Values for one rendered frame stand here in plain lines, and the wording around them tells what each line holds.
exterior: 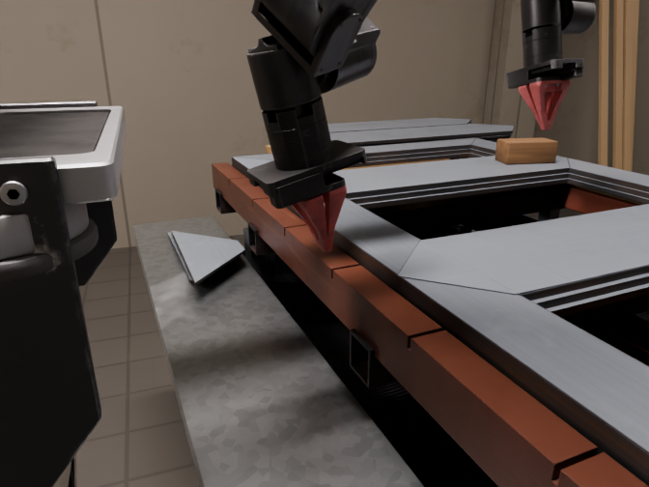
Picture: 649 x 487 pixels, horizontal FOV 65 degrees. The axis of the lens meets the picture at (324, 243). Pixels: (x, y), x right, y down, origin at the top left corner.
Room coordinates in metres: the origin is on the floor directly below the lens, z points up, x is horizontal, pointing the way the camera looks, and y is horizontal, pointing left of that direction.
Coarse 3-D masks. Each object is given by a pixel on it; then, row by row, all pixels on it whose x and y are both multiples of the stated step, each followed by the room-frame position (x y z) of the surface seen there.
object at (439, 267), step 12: (420, 240) 0.65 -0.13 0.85; (420, 252) 0.60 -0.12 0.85; (432, 252) 0.60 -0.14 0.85; (420, 264) 0.56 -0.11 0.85; (432, 264) 0.57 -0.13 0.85; (444, 264) 0.57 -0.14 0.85; (456, 264) 0.57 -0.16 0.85; (432, 276) 0.53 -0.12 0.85; (444, 276) 0.53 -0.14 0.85; (456, 276) 0.53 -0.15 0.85; (468, 276) 0.53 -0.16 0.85; (480, 276) 0.53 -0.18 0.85; (480, 288) 0.50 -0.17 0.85; (492, 288) 0.50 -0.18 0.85; (504, 288) 0.50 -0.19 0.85
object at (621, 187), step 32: (384, 160) 1.30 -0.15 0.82; (416, 160) 1.34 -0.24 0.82; (384, 192) 0.93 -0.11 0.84; (416, 192) 0.95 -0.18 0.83; (448, 192) 0.98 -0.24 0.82; (480, 192) 1.00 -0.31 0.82; (608, 192) 1.00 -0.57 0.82; (640, 192) 0.95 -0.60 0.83; (352, 256) 0.64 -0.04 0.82; (576, 288) 0.52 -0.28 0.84; (608, 288) 0.53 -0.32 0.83; (640, 288) 0.54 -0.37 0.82; (448, 320) 0.45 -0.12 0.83; (480, 352) 0.40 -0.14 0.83; (544, 384) 0.34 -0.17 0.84; (576, 416) 0.31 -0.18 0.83; (608, 448) 0.28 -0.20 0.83; (640, 448) 0.26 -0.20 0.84
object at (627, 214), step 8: (624, 208) 0.80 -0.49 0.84; (632, 208) 0.80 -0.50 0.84; (608, 216) 0.76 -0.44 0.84; (616, 216) 0.76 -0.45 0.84; (624, 216) 0.76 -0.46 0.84; (632, 216) 0.76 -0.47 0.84; (640, 216) 0.76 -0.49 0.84; (648, 216) 0.76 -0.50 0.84; (632, 224) 0.72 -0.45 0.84; (640, 224) 0.72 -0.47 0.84; (648, 224) 0.72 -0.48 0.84
